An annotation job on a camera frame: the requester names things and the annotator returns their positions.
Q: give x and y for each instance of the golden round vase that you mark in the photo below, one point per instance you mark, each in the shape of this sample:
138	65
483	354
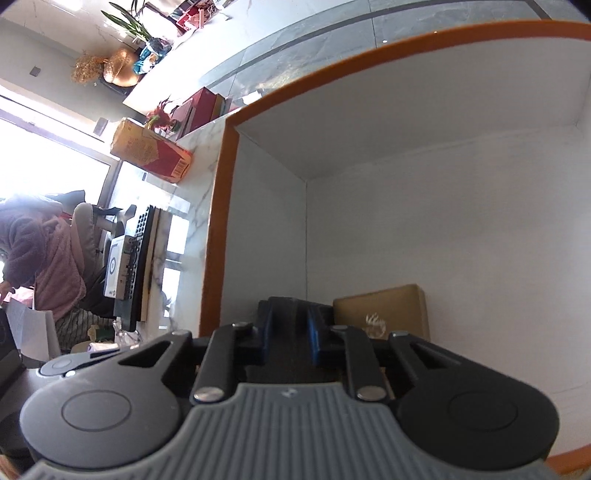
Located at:
118	68

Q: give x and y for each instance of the orange storage box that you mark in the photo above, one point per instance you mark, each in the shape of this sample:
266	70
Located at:
458	161

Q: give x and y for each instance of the tan flat box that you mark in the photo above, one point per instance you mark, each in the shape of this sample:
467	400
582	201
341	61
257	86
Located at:
379	313

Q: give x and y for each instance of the orange red carton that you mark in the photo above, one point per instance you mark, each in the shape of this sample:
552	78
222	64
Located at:
149	151

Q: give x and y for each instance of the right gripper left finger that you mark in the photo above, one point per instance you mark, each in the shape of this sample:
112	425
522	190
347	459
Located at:
277	324

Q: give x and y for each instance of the black keyboard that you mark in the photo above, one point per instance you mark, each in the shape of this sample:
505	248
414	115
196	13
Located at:
129	308

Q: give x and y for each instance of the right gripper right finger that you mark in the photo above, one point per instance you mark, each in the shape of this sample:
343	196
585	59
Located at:
320	321

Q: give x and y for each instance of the white tv cabinet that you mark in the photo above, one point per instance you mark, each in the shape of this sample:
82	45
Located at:
236	35

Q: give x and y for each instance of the person in pink robe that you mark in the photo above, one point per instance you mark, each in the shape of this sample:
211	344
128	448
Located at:
36	248

